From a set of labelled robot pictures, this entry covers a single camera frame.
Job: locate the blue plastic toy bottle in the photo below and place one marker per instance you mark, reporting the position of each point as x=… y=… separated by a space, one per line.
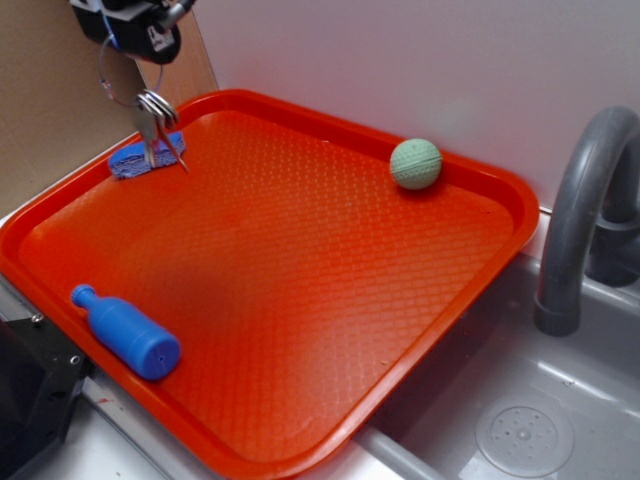
x=148 y=349

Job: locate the red plastic tray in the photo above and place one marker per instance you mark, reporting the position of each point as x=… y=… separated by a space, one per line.
x=302 y=283

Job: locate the silver keys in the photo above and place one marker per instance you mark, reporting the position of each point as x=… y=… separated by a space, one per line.
x=154 y=119

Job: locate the green textured ball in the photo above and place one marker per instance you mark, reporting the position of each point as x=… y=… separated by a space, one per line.
x=415 y=164

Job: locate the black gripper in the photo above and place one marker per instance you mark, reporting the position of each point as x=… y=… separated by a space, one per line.
x=145 y=30

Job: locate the grey toy faucet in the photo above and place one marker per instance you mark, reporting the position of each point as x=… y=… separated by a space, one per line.
x=594 y=226

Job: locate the grey toy sink basin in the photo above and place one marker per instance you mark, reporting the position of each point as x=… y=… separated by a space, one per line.
x=498 y=399

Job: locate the blue sponge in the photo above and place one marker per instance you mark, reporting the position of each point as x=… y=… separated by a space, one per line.
x=129 y=161

